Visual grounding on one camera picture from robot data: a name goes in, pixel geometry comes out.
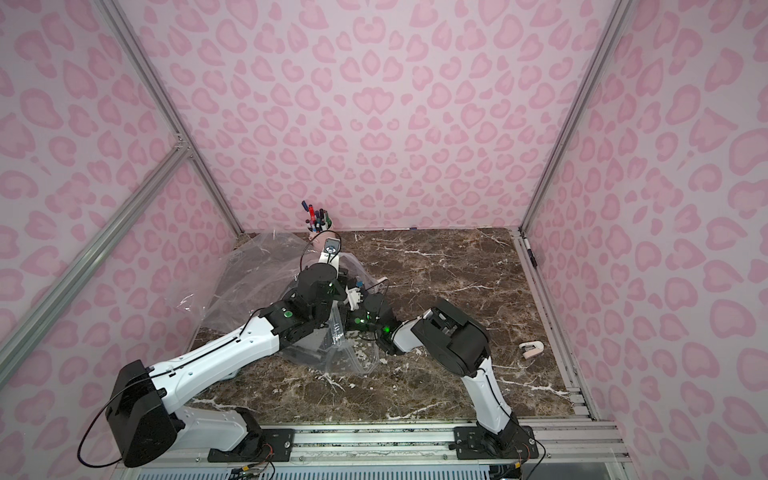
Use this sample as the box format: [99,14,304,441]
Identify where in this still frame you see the grey black checked blanket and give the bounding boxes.
[299,299,373,367]

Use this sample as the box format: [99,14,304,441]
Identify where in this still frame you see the clear plastic vacuum bag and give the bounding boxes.
[167,231,383,375]

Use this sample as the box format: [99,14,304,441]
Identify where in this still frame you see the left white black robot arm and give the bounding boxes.
[99,263,361,468]

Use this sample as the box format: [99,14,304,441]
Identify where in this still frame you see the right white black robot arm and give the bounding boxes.
[340,293,527,458]

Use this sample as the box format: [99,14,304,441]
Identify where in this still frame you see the white pink bag clip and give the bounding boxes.
[519,340,545,360]

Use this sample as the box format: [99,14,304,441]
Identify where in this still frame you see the pink metal pen cup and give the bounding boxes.
[309,227,338,242]

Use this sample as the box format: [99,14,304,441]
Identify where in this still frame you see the red marker pen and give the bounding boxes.
[308,204,317,232]

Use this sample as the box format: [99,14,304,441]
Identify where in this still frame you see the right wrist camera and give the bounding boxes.
[344,281,366,311]

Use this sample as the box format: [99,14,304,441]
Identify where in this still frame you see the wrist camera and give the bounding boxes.
[344,281,366,311]
[318,237,341,268]

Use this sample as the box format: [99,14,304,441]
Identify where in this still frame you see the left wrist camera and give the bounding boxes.
[318,237,341,268]

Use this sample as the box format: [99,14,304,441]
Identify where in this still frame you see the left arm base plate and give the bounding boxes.
[207,428,296,464]

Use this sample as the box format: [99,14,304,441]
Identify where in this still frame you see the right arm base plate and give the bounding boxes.
[451,423,540,463]

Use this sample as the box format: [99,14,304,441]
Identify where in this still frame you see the black marker on rail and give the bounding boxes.
[522,237,538,269]

